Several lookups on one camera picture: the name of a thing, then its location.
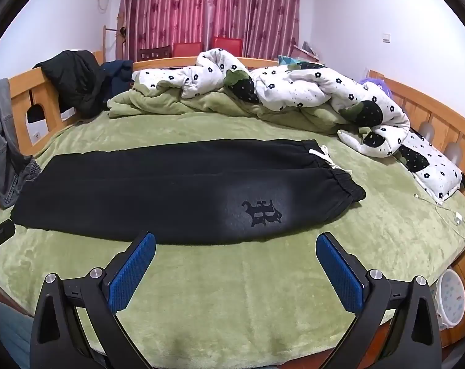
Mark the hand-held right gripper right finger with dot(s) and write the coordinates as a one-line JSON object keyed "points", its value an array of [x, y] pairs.
{"points": [[340, 276]]}

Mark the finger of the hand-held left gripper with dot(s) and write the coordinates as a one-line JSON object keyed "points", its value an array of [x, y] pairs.
{"points": [[3, 232]]}

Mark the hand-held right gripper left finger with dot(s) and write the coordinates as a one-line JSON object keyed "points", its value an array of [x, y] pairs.
{"points": [[134, 273]]}

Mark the black pants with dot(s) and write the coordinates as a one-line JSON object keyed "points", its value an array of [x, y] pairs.
{"points": [[159, 192]]}

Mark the grey jeans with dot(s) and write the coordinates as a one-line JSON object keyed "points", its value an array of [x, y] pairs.
{"points": [[1, 142]]}

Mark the green fleece bed sheet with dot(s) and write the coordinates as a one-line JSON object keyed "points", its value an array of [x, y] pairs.
{"points": [[232, 296]]}

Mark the person's light blue clothing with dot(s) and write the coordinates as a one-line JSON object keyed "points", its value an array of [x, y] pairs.
{"points": [[13, 334]]}

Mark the white plastic basin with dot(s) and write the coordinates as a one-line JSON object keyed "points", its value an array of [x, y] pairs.
{"points": [[449, 296]]}

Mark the white charger plug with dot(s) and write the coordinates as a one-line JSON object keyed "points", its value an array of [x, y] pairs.
{"points": [[458, 218]]}

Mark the white floral pillow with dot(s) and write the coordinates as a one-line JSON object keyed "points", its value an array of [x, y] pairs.
{"points": [[432, 169]]}

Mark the black jacket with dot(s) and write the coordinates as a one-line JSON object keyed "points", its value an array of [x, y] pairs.
{"points": [[78, 80]]}

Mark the navy garment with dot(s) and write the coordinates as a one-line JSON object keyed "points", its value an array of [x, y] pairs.
{"points": [[117, 75]]}

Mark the purple fluffy item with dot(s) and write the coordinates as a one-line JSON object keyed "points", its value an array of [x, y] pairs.
{"points": [[378, 84]]}

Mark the white floral quilt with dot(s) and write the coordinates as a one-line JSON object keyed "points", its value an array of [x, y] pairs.
{"points": [[294, 84]]}

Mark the dark wooden chair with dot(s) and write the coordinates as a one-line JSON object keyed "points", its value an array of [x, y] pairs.
{"points": [[155, 53]]}

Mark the teal patterned item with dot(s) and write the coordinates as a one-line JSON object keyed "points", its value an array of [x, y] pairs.
{"points": [[288, 60]]}

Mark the wooden coat rack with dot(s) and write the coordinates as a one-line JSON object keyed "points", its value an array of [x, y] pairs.
{"points": [[119, 38]]}

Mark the red chair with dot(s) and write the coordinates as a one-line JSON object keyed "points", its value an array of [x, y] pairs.
{"points": [[228, 44], [187, 49]]}

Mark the red striped curtain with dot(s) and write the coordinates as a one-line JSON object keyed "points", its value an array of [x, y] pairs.
{"points": [[163, 7], [255, 7]]}

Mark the wooden bed frame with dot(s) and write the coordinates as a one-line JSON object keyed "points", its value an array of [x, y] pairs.
{"points": [[22, 84]]}

